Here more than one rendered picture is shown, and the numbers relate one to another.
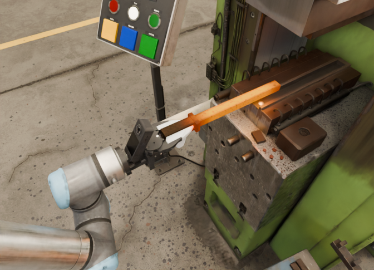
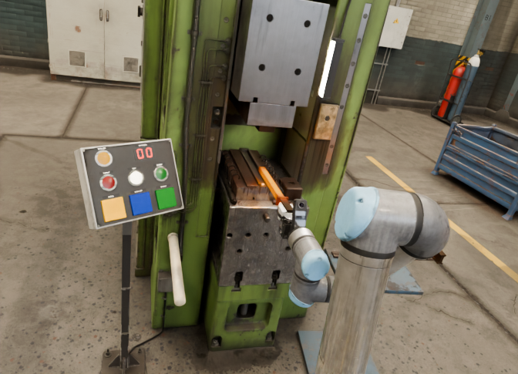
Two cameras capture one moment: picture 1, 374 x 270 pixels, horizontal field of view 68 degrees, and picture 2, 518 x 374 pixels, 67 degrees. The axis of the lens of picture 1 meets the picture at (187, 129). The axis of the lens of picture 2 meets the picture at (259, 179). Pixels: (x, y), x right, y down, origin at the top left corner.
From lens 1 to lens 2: 139 cm
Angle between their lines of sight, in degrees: 63
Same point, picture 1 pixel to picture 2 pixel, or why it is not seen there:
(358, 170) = (313, 187)
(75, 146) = not seen: outside the picture
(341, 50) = (231, 145)
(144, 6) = (145, 166)
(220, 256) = (264, 358)
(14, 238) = not seen: hidden behind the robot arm
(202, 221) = (225, 359)
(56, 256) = not seen: hidden behind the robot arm
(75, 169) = (312, 244)
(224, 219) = (243, 326)
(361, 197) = (319, 200)
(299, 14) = (288, 118)
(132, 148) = (302, 220)
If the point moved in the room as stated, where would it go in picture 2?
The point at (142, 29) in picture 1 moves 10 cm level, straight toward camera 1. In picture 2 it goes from (152, 187) to (178, 192)
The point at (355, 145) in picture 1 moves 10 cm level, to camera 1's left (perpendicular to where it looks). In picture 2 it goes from (307, 174) to (304, 182)
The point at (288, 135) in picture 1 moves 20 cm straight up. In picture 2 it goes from (291, 187) to (301, 147)
